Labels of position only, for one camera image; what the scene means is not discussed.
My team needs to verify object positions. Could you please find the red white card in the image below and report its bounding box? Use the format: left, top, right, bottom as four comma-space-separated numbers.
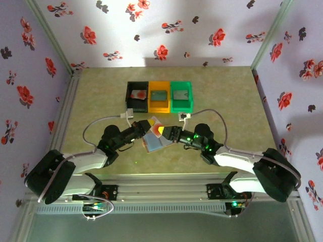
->
130, 89, 148, 100
148, 116, 168, 139

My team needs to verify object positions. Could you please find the teal AION VIP card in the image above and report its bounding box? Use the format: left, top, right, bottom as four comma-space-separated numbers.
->
150, 90, 168, 101

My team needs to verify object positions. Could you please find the grey card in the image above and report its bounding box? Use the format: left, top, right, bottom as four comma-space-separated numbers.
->
173, 90, 189, 101

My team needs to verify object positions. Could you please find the yellow plastic bin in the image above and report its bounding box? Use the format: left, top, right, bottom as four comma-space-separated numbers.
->
147, 80, 172, 113

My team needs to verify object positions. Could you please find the black plastic bin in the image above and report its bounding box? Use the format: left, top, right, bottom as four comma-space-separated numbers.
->
125, 81, 149, 113

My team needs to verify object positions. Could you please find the green plastic bin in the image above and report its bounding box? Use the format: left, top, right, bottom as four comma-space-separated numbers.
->
169, 80, 194, 113

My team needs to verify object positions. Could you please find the control board with green light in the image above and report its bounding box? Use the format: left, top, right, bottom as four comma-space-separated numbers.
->
226, 200, 247, 210
82, 201, 106, 212

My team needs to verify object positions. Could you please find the grey left arm cable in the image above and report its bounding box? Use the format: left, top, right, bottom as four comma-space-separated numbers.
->
37, 114, 127, 221

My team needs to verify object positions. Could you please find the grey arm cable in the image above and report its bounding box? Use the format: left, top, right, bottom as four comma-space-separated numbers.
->
37, 114, 127, 221
190, 108, 302, 218

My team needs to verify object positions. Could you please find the grey right arm cable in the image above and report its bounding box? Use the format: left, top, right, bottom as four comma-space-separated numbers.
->
190, 108, 302, 218

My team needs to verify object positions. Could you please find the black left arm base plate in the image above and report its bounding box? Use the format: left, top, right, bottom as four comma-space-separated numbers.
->
72, 185, 119, 202

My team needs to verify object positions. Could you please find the aluminium frame rail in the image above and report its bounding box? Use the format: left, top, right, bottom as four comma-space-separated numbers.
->
25, 172, 302, 203

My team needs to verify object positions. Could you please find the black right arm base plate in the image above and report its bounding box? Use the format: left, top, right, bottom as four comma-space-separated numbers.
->
206, 183, 253, 200

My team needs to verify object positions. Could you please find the aluminium table side rail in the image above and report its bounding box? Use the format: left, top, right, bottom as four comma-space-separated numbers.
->
40, 69, 82, 183

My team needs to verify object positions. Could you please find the slotted grey cable duct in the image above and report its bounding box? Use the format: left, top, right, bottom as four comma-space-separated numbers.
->
34, 203, 227, 215

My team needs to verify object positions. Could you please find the aluminium corner post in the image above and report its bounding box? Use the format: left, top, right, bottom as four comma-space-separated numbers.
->
25, 0, 74, 74
251, 0, 295, 70

